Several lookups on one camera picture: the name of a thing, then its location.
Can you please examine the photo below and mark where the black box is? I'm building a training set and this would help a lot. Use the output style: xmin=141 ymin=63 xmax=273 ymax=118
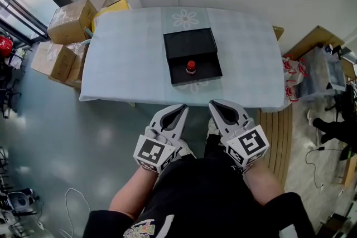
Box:
xmin=163 ymin=27 xmax=223 ymax=88

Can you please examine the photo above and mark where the red bag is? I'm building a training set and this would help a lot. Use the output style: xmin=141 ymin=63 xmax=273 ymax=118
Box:
xmin=0 ymin=35 xmax=14 ymax=58

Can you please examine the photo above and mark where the person's right forearm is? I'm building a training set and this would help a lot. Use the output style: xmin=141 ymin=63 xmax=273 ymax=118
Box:
xmin=242 ymin=160 xmax=285 ymax=206

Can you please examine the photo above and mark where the large cardboard box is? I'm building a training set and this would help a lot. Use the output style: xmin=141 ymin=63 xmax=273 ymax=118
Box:
xmin=47 ymin=0 xmax=98 ymax=45

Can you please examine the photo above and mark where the person's black clothing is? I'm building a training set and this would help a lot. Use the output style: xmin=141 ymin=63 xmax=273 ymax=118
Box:
xmin=82 ymin=132 xmax=316 ymax=238

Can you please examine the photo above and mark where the light blue flowered tablecloth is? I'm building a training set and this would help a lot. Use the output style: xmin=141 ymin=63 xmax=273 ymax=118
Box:
xmin=79 ymin=6 xmax=286 ymax=108

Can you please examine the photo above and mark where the flat cardboard box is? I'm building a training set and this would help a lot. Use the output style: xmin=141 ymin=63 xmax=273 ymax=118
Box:
xmin=65 ymin=41 xmax=90 ymax=89

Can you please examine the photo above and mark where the small red-capped bottle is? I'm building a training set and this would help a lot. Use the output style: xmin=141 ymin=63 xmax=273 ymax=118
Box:
xmin=185 ymin=60 xmax=197 ymax=76

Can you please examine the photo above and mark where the person's left white shoe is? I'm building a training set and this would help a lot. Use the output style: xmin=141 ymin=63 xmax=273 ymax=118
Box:
xmin=178 ymin=139 xmax=196 ymax=158

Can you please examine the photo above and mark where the black charger cable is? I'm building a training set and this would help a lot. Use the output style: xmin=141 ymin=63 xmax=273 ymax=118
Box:
xmin=305 ymin=147 xmax=344 ymax=189

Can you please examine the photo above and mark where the black office chair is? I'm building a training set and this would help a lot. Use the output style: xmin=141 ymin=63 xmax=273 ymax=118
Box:
xmin=0 ymin=64 xmax=22 ymax=119

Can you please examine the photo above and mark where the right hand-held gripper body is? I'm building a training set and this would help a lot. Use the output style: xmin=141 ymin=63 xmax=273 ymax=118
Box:
xmin=221 ymin=118 xmax=271 ymax=174

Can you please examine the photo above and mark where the person's left forearm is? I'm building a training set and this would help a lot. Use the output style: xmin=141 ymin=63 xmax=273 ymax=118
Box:
xmin=108 ymin=167 xmax=161 ymax=221

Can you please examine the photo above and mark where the white cable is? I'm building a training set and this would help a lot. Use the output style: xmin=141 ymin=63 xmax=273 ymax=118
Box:
xmin=59 ymin=188 xmax=91 ymax=238

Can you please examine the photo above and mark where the person's right white shoe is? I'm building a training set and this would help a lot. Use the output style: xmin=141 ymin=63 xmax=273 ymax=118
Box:
xmin=208 ymin=117 xmax=221 ymax=136

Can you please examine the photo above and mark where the wooden slat pallet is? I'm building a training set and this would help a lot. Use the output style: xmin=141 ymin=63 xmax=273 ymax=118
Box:
xmin=256 ymin=104 xmax=293 ymax=186

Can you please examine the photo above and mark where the clear plastic bags red print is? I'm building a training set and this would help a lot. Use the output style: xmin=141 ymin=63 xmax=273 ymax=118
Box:
xmin=282 ymin=55 xmax=309 ymax=105

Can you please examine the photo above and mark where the person's white shoe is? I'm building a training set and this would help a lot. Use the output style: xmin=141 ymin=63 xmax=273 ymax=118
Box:
xmin=208 ymin=117 xmax=221 ymax=136
xmin=178 ymin=139 xmax=196 ymax=158

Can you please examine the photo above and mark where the brown cardboard sheet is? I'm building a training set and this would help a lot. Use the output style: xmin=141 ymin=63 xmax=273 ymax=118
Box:
xmin=272 ymin=25 xmax=284 ymax=41

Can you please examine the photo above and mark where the brown wooden board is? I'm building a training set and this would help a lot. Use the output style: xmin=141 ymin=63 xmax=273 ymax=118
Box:
xmin=283 ymin=25 xmax=345 ymax=61

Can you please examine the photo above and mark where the yellow bin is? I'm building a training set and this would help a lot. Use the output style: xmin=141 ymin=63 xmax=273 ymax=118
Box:
xmin=91 ymin=0 xmax=131 ymax=31

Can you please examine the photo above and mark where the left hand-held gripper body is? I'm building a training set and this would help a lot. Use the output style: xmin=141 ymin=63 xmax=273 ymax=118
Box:
xmin=133 ymin=126 xmax=182 ymax=175

